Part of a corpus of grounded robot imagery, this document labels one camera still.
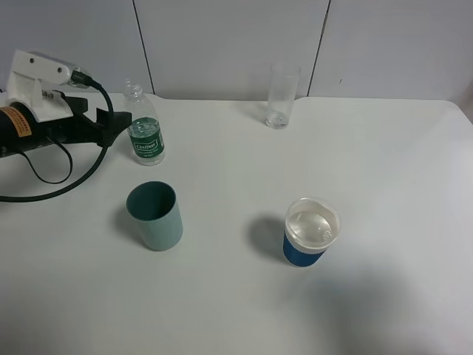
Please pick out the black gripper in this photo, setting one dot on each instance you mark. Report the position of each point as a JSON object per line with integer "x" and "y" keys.
{"x": 78, "y": 128}

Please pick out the tall clear drinking glass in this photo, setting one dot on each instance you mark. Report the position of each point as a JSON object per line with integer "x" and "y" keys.
{"x": 284, "y": 82}

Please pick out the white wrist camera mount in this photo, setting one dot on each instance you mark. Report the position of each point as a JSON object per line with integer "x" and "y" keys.
{"x": 29, "y": 71}

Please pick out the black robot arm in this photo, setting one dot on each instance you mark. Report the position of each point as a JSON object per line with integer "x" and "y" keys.
{"x": 21, "y": 132}

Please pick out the clear bottle with green label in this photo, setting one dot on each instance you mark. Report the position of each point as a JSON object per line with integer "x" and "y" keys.
{"x": 144, "y": 132}

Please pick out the white cup with blue sleeve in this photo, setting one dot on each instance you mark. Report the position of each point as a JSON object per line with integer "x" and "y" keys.
{"x": 311, "y": 226}

